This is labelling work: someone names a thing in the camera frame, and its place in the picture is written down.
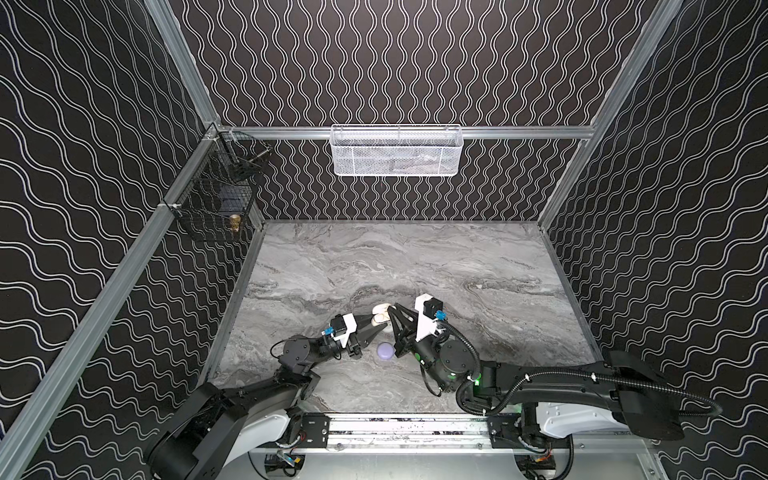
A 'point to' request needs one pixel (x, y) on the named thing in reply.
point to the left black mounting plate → (314, 429)
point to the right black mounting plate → (507, 431)
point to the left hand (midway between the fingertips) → (388, 322)
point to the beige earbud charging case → (381, 314)
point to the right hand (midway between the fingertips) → (392, 310)
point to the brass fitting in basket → (235, 221)
